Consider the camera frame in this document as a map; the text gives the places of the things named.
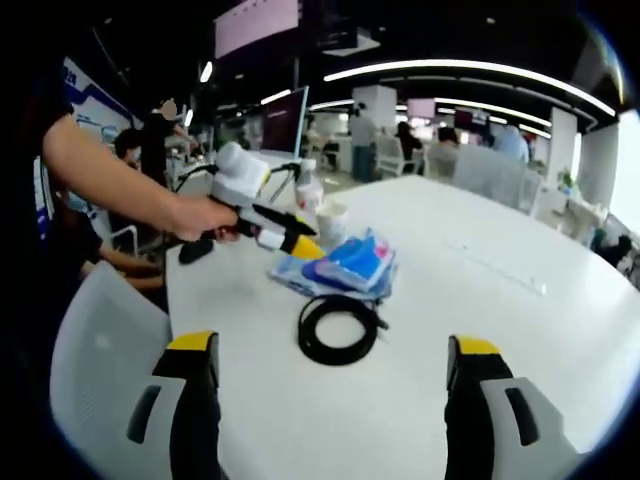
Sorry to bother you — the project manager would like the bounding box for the clear tissue packet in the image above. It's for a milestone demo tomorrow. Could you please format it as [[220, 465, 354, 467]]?
[[269, 252, 386, 302]]

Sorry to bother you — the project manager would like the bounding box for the frosted desk partition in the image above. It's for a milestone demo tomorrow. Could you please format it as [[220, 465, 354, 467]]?
[[452, 144, 532, 212]]

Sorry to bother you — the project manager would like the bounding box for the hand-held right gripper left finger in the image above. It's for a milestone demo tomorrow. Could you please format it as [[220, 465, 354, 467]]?
[[97, 329, 222, 480]]

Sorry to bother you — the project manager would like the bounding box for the small pink wall screen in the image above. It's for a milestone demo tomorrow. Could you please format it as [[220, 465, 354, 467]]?
[[407, 98, 437, 119]]

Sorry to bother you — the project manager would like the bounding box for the blue and white wall poster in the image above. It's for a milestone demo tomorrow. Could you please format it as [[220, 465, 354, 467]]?
[[34, 57, 132, 236]]

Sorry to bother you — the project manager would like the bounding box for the black computer mouse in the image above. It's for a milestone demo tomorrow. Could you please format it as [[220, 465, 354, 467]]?
[[178, 239, 216, 266]]

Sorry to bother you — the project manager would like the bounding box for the black cable coil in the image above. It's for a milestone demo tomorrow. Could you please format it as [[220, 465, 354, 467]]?
[[297, 294, 390, 367]]

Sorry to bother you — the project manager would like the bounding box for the hanging dark screen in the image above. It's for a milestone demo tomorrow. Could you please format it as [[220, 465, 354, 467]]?
[[299, 0, 359, 49]]

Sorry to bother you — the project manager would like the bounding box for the white office chair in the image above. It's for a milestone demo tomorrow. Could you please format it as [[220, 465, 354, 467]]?
[[49, 262, 174, 454]]

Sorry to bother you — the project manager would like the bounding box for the black tripod stand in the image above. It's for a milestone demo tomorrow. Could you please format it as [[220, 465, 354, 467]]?
[[269, 160, 302, 202]]

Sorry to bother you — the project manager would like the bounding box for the clear bottle with red label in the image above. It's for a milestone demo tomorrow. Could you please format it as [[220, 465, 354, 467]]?
[[294, 159, 327, 212]]

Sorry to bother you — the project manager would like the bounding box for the white table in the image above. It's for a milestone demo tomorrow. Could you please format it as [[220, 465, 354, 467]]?
[[164, 174, 640, 480]]

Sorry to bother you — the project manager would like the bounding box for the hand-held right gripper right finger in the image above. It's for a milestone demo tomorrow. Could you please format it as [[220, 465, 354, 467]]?
[[443, 334, 584, 480]]

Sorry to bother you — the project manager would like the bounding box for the blue tissue packet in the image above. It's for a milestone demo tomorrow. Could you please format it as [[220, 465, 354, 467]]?
[[302, 227, 400, 292]]

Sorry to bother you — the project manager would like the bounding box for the small red wall screen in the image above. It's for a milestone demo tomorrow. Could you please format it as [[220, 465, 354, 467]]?
[[453, 107, 489, 129]]

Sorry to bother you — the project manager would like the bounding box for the hanging pink screen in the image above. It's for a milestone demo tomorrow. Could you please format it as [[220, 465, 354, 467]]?
[[214, 0, 301, 59]]

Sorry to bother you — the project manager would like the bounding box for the laptop on stand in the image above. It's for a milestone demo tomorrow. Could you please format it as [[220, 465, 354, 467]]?
[[259, 85, 310, 156]]

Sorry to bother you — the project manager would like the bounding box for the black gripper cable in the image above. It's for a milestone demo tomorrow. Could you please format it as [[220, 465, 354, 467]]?
[[171, 163, 220, 195]]

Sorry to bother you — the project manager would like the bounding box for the person's left hand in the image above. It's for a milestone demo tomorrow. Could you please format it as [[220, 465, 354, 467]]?
[[168, 196, 242, 245]]

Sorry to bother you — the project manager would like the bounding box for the person's dark sleeve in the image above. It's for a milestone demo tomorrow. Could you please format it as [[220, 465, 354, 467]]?
[[7, 49, 77, 171]]

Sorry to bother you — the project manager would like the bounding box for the long ceiling light strip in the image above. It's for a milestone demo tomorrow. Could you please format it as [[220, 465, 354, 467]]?
[[322, 59, 617, 117]]

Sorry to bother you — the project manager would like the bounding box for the white paper cup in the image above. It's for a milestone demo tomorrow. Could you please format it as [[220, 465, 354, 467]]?
[[317, 204, 350, 247]]

